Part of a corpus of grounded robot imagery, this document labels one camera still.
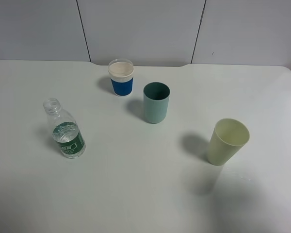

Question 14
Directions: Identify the clear bottle with green label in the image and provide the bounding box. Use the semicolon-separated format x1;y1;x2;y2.
43;98;86;159

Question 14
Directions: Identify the teal plastic cup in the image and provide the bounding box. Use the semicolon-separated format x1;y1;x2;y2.
143;82;170;124

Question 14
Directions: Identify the blue sleeved paper cup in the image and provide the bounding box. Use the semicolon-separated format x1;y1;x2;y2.
108;59;134;96

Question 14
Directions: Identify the pale green plastic cup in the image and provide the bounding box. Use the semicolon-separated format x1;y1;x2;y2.
207;118;250;166

